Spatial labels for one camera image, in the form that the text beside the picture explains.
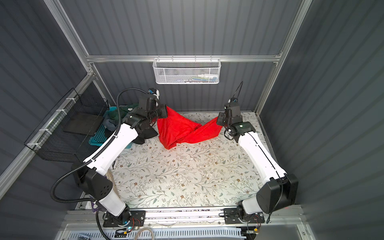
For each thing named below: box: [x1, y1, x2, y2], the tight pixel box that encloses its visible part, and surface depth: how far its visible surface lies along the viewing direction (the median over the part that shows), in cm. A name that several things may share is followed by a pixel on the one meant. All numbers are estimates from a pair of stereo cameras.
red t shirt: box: [157, 106, 223, 150], surface depth 90 cm
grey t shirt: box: [105, 119, 119, 132], surface depth 96 cm
